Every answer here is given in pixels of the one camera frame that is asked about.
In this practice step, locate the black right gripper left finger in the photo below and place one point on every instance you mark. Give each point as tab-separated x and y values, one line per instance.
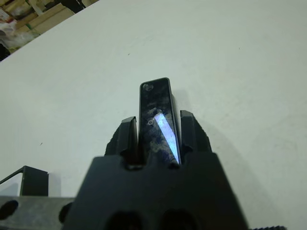
124	141

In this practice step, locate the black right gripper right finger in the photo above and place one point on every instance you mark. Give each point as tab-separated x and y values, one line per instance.
192	136

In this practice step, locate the black box base white insert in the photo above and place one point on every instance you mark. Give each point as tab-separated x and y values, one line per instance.
36	184

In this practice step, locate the white plastic bag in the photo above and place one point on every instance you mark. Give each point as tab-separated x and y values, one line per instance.
14	38

